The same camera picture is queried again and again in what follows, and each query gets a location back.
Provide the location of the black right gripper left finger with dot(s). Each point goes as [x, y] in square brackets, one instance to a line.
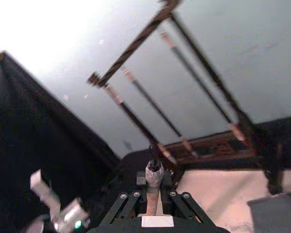
[140, 180]

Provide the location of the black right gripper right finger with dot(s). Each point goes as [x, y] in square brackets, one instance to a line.
[167, 194]

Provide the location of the clear plastic case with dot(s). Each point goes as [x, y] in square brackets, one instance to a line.
[276, 213]

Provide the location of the black table cloth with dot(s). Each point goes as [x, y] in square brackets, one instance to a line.
[26, 126]

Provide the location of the black rack with steel bars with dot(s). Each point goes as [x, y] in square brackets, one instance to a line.
[209, 72]

